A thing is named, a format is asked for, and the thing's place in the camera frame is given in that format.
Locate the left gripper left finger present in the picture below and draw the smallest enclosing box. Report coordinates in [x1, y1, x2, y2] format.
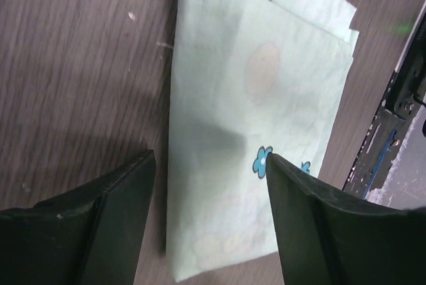
[1, 150, 156, 284]

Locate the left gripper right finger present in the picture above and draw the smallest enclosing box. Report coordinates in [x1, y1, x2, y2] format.
[266, 154, 425, 284]

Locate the mint green floral cloth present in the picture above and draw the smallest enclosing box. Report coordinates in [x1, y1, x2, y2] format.
[166, 0, 359, 282]

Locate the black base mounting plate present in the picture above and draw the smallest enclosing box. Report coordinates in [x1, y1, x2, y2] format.
[343, 5, 425, 199]

